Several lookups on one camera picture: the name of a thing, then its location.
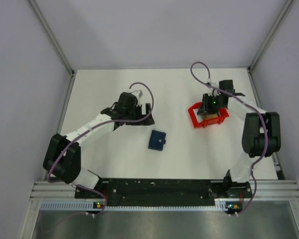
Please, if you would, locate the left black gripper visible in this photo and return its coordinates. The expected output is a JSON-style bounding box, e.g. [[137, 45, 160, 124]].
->
[[125, 103, 153, 125]]

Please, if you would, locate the red plastic bin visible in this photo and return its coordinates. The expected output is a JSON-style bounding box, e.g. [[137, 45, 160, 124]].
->
[[187, 102, 229, 128]]

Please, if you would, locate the blue leather card holder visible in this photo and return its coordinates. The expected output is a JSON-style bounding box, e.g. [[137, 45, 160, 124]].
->
[[148, 130, 166, 151]]

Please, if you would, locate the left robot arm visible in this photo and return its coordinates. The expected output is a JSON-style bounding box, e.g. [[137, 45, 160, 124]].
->
[[43, 90, 154, 198]]

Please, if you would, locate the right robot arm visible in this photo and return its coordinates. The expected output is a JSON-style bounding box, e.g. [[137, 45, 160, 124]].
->
[[198, 80, 281, 197]]

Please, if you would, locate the gold credit card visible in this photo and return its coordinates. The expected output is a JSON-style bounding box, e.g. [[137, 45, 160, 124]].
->
[[202, 114, 218, 121]]

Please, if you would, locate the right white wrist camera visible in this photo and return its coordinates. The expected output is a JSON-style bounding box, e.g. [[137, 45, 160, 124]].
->
[[207, 78, 220, 97]]

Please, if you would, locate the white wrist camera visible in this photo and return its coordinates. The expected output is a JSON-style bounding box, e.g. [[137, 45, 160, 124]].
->
[[207, 78, 220, 97], [127, 89, 143, 101]]

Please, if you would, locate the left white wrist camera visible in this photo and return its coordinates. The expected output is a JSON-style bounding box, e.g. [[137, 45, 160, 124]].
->
[[127, 89, 143, 101]]

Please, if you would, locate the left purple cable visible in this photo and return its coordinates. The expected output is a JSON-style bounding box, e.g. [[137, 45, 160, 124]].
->
[[46, 82, 155, 220]]

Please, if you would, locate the right aluminium frame post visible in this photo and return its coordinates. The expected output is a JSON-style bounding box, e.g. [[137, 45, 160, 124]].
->
[[248, 0, 296, 72]]

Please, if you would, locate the aluminium frame post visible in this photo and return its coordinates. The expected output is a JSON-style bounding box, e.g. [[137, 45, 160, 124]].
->
[[26, 0, 75, 76], [248, 0, 296, 72]]

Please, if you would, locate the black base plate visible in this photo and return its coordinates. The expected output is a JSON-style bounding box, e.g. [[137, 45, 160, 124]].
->
[[75, 178, 252, 206]]

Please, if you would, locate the grey slotted cable duct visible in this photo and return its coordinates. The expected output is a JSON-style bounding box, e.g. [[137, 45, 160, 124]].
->
[[40, 201, 241, 212]]

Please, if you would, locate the aluminium front rail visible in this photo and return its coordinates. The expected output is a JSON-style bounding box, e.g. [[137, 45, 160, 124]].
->
[[30, 178, 299, 201]]

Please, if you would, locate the left aluminium frame post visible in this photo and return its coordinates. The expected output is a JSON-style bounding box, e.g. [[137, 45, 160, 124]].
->
[[26, 0, 75, 76]]

